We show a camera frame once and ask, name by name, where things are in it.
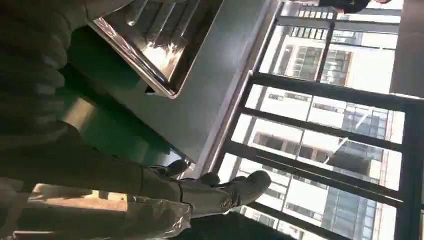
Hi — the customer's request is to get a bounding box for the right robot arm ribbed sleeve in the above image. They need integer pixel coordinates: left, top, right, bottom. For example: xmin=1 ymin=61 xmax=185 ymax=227
xmin=0 ymin=0 xmax=133 ymax=147

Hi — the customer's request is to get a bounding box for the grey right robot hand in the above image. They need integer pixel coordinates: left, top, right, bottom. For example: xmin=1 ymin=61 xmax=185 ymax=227
xmin=0 ymin=121 xmax=273 ymax=240

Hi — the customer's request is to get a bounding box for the round metal cylinder part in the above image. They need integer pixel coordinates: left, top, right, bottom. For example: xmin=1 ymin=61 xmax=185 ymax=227
xmin=124 ymin=0 xmax=150 ymax=27

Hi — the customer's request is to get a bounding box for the long metal bar part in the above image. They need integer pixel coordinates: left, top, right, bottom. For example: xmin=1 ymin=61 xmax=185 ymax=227
xmin=168 ymin=0 xmax=203 ymax=42
xmin=144 ymin=0 xmax=177 ymax=45

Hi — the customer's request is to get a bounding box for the black window frame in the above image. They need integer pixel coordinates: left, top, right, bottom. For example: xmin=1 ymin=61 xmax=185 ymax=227
xmin=210 ymin=6 xmax=424 ymax=240

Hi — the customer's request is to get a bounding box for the shiny steel tray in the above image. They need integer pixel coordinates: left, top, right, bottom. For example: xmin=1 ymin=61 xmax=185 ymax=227
xmin=87 ymin=0 xmax=227 ymax=100

